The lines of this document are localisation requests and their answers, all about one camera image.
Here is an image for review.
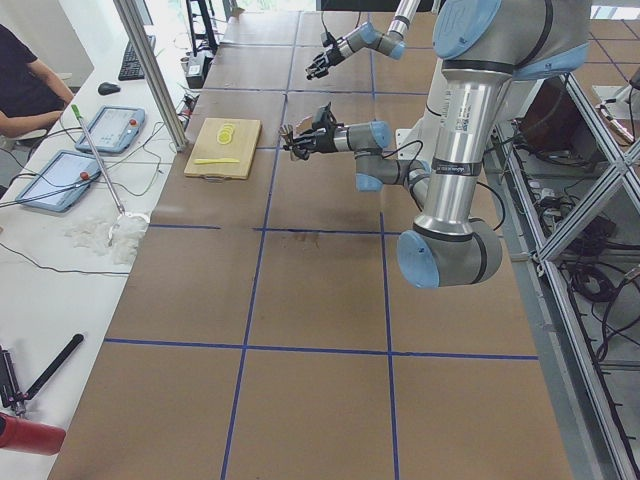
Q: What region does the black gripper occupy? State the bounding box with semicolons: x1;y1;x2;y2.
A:
282;125;336;161
305;44;343;80

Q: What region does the steel double jigger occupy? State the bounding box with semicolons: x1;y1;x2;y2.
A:
279;124;308;161

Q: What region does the clear glass measuring cup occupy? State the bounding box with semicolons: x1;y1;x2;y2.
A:
306;71;326;80

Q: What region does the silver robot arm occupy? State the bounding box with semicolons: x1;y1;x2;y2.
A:
280;1;591;289
305;0;419;80

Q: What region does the bamboo cutting board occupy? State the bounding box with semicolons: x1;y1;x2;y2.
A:
184;118;261;180

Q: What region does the front lemon slice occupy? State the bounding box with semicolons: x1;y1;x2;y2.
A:
217;135;233;145

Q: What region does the black keyboard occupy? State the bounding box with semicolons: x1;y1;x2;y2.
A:
118;41;145;81

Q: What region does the far blue teach pendant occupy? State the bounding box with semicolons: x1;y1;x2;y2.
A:
87;105;146;155

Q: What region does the blue teach pendant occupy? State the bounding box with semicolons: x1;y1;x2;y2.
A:
87;105;146;155
15;150;101;213

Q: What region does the crumpled white tissue pile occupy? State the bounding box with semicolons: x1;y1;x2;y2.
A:
64;216;148;265

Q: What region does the black computer mouse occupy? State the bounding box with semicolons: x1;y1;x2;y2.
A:
97;82;121;96

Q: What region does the near blue teach pendant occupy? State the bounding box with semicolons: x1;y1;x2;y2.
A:
15;150;101;213

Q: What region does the seated person black shirt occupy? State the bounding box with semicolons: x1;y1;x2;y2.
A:
1;25;74;138

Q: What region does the red bottle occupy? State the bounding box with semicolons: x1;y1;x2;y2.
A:
0;414;66;456

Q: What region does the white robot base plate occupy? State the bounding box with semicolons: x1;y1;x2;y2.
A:
395;127;424;160

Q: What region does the aluminium frame post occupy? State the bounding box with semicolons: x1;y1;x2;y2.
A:
113;0;188;152

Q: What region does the long-handled grabber stick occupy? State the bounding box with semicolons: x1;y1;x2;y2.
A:
71;104;150;246

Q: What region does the black handle tool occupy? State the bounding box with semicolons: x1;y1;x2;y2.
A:
24;333;84;400

